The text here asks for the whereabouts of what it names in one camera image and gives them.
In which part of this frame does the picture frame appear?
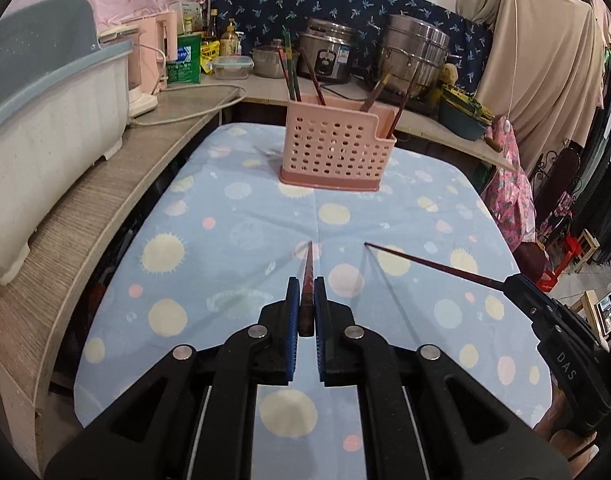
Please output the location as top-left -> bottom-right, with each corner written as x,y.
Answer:
595,292 -> 611,338

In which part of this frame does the wooden counter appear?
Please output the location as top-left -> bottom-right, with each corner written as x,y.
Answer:
0,77 -> 516,461

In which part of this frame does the black metal chair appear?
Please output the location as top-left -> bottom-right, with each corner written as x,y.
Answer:
533,150 -> 582,221

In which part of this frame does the steel rice cooker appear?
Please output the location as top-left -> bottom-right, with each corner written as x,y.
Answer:
298,17 -> 359,85

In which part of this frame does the cream blender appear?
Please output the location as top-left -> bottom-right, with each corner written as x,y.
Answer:
100,26 -> 160,119

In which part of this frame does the steel steamer pot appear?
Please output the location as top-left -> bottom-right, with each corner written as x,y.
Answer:
378,14 -> 459,101

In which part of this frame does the clear food container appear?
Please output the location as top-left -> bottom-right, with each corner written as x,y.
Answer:
210,56 -> 254,80

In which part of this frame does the blue printed tablecloth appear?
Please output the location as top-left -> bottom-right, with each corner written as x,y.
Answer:
74,122 -> 556,480

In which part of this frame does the bright red chopstick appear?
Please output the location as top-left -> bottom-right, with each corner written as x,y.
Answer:
389,84 -> 413,138

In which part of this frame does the yellow packet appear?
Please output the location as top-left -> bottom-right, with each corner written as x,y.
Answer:
200,40 -> 222,76

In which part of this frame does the pink floral garment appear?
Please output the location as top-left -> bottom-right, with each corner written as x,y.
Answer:
485,115 -> 537,247

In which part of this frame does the red plastic stool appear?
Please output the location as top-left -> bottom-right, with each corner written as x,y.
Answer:
535,234 -> 586,293

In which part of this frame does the beige curtain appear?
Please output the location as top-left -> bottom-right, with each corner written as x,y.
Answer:
455,0 -> 611,161

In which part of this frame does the pink perforated plastic basket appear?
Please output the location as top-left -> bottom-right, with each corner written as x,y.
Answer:
280,95 -> 397,193

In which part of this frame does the green basin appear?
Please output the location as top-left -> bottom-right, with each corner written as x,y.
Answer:
438,85 -> 494,142

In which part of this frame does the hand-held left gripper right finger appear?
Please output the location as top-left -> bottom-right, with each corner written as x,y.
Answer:
313,275 -> 572,480

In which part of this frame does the white power cable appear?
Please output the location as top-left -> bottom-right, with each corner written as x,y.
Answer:
130,82 -> 249,127

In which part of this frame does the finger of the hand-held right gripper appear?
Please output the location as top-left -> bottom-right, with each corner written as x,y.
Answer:
504,275 -> 553,335
523,274 -> 605,347

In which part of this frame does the green package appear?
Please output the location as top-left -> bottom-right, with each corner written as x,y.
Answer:
166,34 -> 202,85

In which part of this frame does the small steel pot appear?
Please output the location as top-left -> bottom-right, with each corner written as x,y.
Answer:
252,39 -> 299,79

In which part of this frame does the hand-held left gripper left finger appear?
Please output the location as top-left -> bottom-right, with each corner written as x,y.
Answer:
43,276 -> 299,480

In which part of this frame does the navy floral cloth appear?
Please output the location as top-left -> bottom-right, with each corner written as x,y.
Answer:
208,0 -> 496,106

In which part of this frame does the green chopstick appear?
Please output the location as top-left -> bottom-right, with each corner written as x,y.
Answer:
284,27 -> 297,102

